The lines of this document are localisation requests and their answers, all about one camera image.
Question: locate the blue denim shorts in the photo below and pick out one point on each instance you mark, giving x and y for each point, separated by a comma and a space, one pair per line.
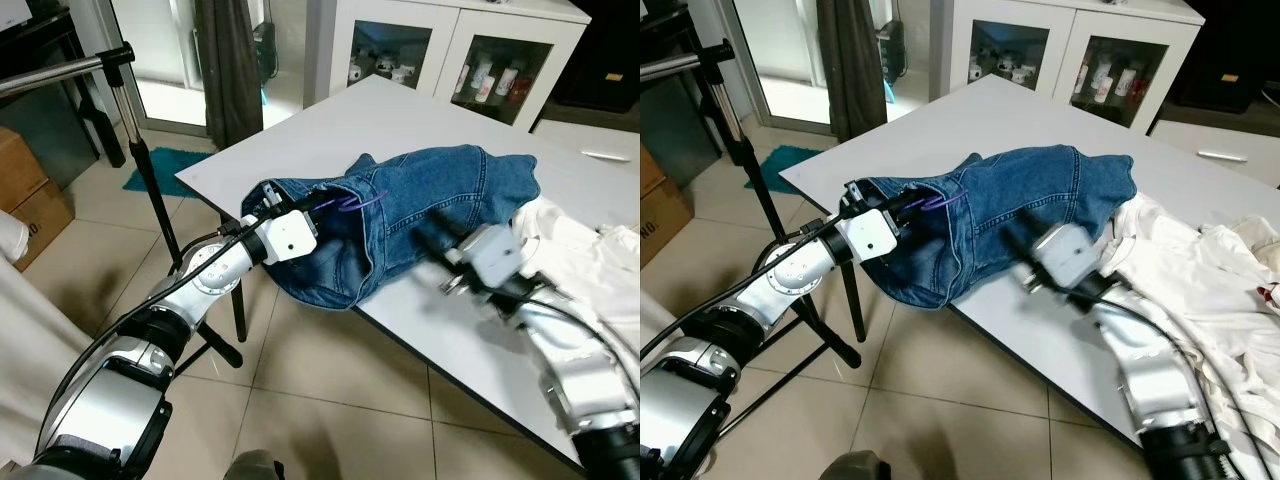
440, 200
1040, 195

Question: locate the purple plastic hanger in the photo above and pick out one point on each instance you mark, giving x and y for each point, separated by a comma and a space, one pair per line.
365, 202
945, 200

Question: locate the white printed t-shirt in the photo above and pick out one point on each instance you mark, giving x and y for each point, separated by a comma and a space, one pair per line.
1250, 300

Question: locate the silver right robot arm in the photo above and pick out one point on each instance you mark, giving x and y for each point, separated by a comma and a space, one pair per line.
1150, 370
575, 360

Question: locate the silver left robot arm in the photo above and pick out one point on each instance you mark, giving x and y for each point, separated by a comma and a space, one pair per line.
760, 290
180, 290

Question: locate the teal floor mat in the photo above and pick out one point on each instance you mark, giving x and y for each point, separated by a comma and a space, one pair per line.
165, 172
785, 168

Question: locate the dark grey curtain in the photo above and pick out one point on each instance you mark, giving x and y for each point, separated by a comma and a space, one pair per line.
852, 65
228, 70

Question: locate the white table with black legs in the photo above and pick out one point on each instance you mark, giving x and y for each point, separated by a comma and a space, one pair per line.
400, 120
1000, 115

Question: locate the white drawer unit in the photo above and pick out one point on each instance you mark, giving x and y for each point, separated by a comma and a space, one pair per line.
590, 145
1220, 150

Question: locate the white glass-door cabinet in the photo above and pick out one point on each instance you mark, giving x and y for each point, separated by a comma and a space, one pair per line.
1060, 55
450, 60

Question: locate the cardboard box with print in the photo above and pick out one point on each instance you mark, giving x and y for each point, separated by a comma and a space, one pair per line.
45, 225
650, 215

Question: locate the chrome and black clothes rack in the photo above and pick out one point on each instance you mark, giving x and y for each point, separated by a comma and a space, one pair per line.
120, 57
720, 52

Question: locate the black desk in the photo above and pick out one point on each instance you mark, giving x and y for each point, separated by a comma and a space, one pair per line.
670, 100
40, 60

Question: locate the black television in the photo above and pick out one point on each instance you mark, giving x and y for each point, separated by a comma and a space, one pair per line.
600, 50
1230, 50

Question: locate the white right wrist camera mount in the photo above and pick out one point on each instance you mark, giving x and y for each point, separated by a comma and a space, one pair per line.
1065, 252
497, 258

